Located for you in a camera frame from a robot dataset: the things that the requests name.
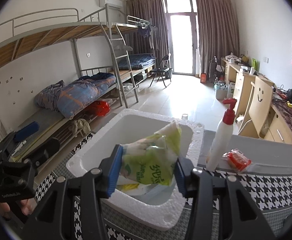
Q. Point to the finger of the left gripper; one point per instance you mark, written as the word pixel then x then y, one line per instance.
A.
pixel 26 132
pixel 43 152

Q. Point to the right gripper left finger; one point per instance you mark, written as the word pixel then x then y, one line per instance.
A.
pixel 54 216

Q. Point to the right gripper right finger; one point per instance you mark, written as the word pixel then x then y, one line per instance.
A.
pixel 239 216

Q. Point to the green tissue packet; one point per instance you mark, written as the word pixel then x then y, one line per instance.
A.
pixel 152 160

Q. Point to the white cloth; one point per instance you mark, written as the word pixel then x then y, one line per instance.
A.
pixel 142 189

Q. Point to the yellow foam net sleeve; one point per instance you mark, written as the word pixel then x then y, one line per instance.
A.
pixel 127 187

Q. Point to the blue plaid quilt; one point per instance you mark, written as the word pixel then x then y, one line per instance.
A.
pixel 71 99

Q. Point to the red snack packet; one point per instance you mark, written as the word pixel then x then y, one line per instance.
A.
pixel 237 160

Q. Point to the metal bunk bed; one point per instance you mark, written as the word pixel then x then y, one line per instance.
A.
pixel 47 46

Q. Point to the white pump bottle red cap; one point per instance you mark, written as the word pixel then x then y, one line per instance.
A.
pixel 222 136

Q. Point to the white styrofoam box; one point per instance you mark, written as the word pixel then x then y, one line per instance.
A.
pixel 162 211

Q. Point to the wooden desk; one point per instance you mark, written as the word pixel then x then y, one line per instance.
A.
pixel 280 115

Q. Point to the wooden chair smiley face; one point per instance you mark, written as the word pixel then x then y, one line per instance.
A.
pixel 256 120

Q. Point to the black folding chair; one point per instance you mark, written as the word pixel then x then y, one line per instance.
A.
pixel 162 69

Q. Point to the white air conditioner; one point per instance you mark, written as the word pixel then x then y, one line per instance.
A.
pixel 112 3

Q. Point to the grey curtain left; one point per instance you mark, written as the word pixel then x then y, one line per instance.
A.
pixel 151 34

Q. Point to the grey curtain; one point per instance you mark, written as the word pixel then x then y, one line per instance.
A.
pixel 151 34
pixel 218 31

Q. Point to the grey curtain right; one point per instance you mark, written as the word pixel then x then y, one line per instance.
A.
pixel 218 31

